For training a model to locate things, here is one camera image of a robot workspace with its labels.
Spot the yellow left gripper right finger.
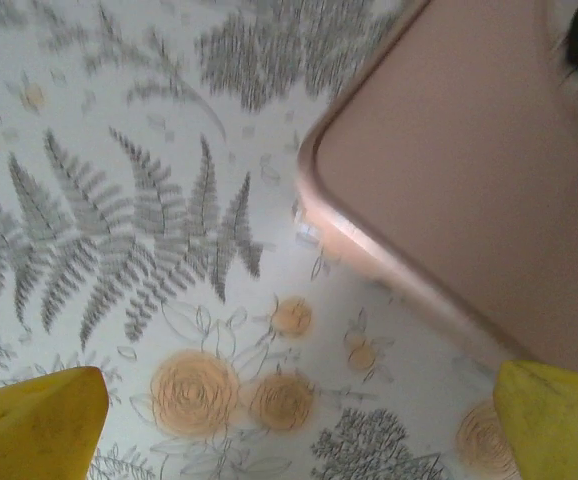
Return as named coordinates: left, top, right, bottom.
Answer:
left=491, top=360, right=578, bottom=480

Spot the pink rectangular tray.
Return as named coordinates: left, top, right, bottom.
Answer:
left=293, top=0, right=578, bottom=386

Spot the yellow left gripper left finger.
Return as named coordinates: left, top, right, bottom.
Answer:
left=0, top=366, right=109, bottom=480

